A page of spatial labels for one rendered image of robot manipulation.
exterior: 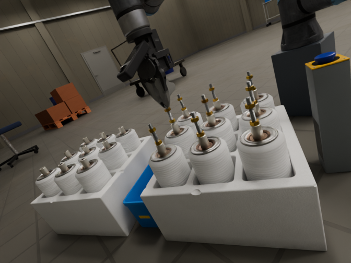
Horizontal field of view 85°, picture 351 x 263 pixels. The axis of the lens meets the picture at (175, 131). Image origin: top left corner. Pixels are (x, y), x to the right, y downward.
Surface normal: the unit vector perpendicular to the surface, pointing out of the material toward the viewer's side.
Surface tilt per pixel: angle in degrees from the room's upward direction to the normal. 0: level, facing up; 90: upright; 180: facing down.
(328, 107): 90
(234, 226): 90
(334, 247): 0
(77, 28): 90
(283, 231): 90
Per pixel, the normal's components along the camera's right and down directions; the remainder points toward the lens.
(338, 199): -0.38, -0.86
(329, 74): -0.32, 0.48
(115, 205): 0.88, -0.21
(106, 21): 0.61, 0.05
